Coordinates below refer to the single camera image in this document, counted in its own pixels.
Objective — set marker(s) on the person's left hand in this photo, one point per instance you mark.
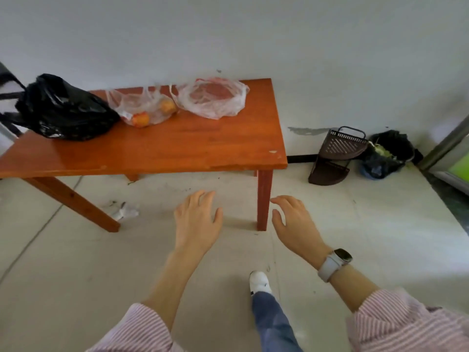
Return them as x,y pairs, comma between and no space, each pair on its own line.
194,227

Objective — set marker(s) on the person's right hand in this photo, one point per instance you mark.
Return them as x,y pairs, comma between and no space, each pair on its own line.
298,234

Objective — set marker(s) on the person's right thumb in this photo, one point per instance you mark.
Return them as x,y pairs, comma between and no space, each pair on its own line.
277,219

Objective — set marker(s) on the person's left thumb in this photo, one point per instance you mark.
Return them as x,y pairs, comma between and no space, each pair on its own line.
218,219

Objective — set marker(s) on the person's left forearm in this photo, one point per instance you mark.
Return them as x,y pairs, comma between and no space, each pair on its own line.
176,282

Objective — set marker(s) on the person's right forearm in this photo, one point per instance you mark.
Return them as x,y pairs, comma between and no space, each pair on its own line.
353,287

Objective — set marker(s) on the white shoe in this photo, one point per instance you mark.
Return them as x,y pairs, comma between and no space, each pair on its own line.
260,282

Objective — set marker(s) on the white smartwatch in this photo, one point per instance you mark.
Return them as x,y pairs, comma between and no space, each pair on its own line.
331,265

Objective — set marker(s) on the orange-brown wooden table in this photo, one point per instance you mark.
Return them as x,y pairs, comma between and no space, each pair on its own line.
183,142

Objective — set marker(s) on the crumpled white paper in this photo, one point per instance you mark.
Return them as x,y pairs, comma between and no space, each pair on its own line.
126,212

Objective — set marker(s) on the brown plastic corner rack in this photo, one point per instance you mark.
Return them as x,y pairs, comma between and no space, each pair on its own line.
342,148

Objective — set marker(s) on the blue jeans leg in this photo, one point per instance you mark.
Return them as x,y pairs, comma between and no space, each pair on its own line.
273,322

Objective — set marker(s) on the clear bag with red contents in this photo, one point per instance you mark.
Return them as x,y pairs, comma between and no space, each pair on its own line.
212,97

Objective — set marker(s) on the orange fruit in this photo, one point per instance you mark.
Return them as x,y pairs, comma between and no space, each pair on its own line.
168,106
140,119

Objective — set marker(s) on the black trash bag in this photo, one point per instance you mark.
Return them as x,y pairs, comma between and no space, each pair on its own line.
388,152

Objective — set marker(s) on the pink striped shirt sleeve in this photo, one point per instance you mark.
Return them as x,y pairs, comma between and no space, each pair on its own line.
135,331
406,324

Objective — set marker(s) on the clear plastic bag with fruit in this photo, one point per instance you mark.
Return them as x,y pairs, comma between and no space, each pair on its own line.
128,100

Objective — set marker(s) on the black plastic bag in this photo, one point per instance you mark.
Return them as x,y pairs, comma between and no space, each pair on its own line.
62,109

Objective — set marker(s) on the black metal chair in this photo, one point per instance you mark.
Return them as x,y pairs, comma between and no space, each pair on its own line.
7,87

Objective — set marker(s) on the grey door frame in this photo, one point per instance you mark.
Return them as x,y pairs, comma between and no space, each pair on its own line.
445,150

